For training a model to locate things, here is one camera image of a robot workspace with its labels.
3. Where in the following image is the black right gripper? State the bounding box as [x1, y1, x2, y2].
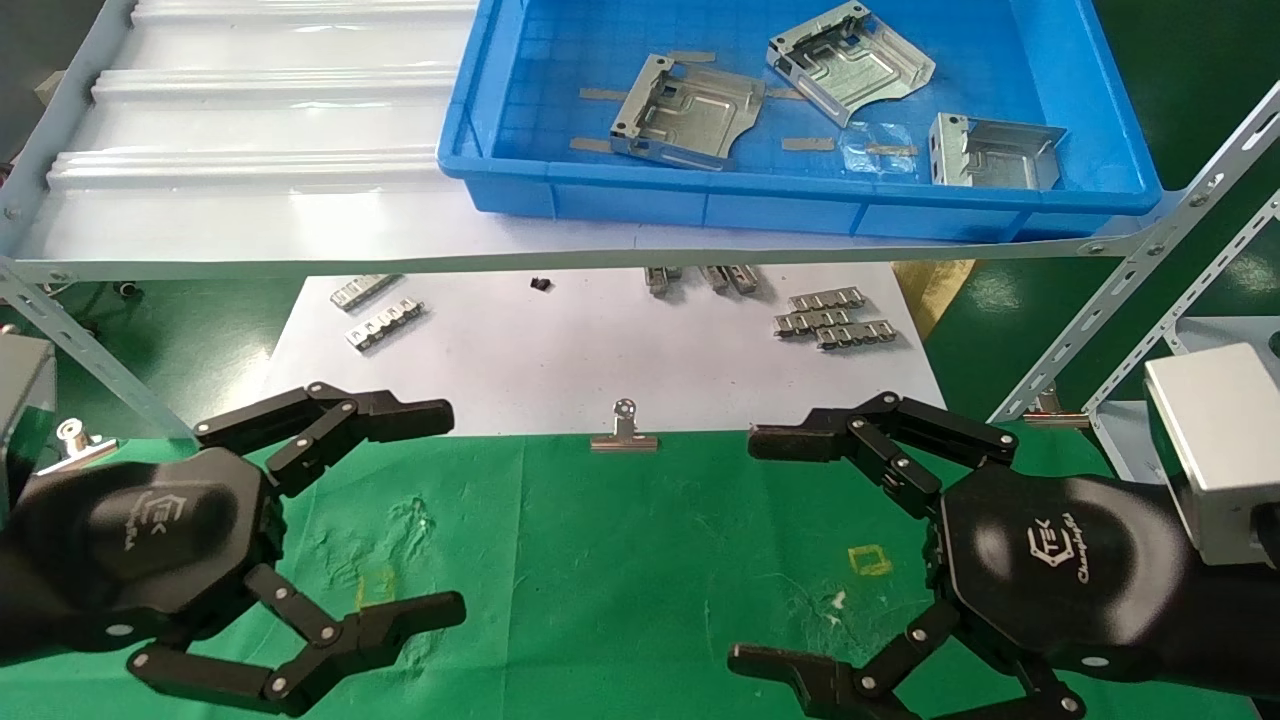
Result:
[727, 391, 1196, 720]

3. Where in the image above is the green cloth mat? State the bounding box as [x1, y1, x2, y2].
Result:
[0, 420, 1261, 720]

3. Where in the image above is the blue plastic bin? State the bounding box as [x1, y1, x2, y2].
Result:
[437, 0, 1164, 244]

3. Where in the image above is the clear plastic bag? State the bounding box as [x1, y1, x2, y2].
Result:
[838, 120, 919, 178]

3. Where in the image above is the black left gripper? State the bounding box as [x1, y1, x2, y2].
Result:
[5, 381, 468, 718]

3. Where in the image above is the large sheet metal bracket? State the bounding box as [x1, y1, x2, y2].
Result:
[766, 1, 937, 129]
[610, 54, 768, 172]

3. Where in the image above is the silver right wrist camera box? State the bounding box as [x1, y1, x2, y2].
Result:
[1143, 343, 1280, 568]

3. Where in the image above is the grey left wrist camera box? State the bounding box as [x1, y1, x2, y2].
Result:
[0, 333, 58, 511]

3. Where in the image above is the white paper sheet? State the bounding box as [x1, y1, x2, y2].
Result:
[262, 262, 953, 438]

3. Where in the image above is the small sheet metal bracket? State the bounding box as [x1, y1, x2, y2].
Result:
[929, 112, 1067, 191]

